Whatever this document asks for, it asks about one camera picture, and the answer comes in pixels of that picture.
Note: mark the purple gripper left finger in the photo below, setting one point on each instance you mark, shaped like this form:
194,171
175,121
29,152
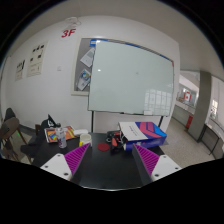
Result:
65,166

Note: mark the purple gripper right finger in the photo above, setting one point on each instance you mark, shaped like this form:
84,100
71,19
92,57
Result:
151,166

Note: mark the clear plastic water bottle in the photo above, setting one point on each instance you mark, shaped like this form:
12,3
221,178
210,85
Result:
60,136

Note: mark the white and yellow mug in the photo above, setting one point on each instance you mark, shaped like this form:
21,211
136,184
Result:
85,139

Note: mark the blue and white box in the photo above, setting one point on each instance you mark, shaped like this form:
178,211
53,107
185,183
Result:
145,134

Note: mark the colourful book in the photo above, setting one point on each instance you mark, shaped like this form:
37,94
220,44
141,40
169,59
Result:
51,134

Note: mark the red round coaster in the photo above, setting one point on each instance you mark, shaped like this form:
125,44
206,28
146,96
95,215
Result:
103,146

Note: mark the black and red gadget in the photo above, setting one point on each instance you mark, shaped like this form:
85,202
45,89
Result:
116,140

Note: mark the black bag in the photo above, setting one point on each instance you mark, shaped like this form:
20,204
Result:
48,123

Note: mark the wooden chair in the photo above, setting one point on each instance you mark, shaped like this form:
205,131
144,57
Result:
8,128

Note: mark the large whiteboard on stand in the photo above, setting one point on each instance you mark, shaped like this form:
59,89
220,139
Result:
129,84

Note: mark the grey notice board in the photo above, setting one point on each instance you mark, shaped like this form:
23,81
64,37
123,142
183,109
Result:
82,67

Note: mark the small white wall poster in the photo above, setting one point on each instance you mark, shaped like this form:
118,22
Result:
19,70

